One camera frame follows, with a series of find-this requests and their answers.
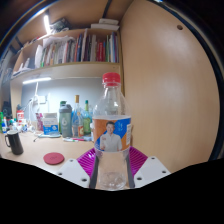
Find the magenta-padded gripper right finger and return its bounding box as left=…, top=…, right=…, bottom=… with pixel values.
left=125, top=146, right=172, bottom=189

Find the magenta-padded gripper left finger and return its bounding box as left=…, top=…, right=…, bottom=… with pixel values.
left=56, top=147, right=100, bottom=189

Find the clear plastic bottle red cap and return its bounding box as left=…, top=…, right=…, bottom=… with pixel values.
left=91, top=72, right=133, bottom=192

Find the red round coaster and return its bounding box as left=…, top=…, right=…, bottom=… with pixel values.
left=43, top=151, right=65, bottom=166

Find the clear glass bottle yellow cap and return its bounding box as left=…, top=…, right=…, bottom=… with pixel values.
left=71, top=94, right=85, bottom=138

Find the grey shaker bottle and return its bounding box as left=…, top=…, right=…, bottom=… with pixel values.
left=58, top=103, right=73, bottom=138

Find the blue and white box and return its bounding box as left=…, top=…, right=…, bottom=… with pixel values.
left=42, top=112, right=60, bottom=136

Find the green glass bottle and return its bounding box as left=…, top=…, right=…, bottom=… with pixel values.
left=82, top=99, right=92, bottom=136

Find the pink packet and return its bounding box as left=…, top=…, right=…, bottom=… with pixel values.
left=35, top=112, right=44, bottom=132

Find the black mug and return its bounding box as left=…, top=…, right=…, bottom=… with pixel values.
left=4, top=129, right=25, bottom=156

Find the red-lidded white jar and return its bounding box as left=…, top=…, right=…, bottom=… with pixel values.
left=16, top=109, right=25, bottom=123

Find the white under-shelf light strip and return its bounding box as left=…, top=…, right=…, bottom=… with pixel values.
left=22, top=76, right=53, bottom=85

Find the wooden shelf unit with books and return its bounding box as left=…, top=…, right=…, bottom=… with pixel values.
left=11, top=18, right=122, bottom=81

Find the bright ceiling light tube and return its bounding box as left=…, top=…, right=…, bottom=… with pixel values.
left=43, top=13, right=52, bottom=34

